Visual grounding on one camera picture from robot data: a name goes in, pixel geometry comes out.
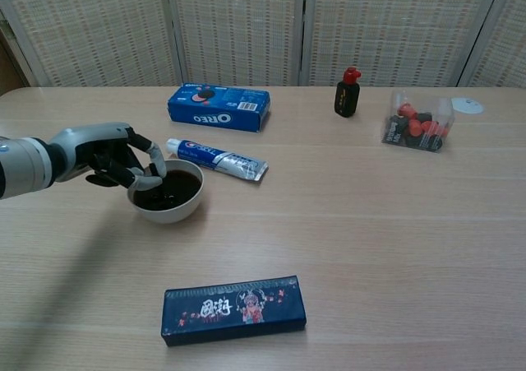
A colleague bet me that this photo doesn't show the woven folding screen panel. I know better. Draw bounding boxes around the woven folding screen panel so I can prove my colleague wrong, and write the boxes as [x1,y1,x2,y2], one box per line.
[164,0,314,87]
[456,0,526,88]
[302,0,509,87]
[0,0,184,88]

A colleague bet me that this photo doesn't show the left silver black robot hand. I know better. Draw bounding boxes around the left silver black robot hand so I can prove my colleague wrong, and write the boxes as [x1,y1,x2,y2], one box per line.
[48,122,168,191]

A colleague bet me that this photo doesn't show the blue white toothpaste tube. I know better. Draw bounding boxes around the blue white toothpaste tube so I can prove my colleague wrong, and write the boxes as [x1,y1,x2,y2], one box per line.
[165,137,269,185]

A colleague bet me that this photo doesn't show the clear bag red items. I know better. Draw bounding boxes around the clear bag red items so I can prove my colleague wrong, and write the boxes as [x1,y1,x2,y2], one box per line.
[380,90,456,154]

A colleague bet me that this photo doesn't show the white round table grommet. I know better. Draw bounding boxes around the white round table grommet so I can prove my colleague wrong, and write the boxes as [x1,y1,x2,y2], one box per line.
[450,96,485,116]

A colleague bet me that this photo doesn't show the white cup with black interior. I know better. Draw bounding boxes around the white cup with black interior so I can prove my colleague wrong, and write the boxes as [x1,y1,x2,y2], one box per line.
[126,159,205,225]

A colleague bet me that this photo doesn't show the blue Oreo cookie box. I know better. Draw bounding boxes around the blue Oreo cookie box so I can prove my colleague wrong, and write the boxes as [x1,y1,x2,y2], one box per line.
[167,83,271,134]

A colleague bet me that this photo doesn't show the black ink bottle red cap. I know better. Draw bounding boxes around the black ink bottle red cap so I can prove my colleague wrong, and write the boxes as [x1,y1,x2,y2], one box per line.
[334,67,364,118]

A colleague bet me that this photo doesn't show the dark blue patterned box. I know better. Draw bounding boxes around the dark blue patterned box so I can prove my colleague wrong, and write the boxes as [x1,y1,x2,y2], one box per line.
[160,275,307,347]

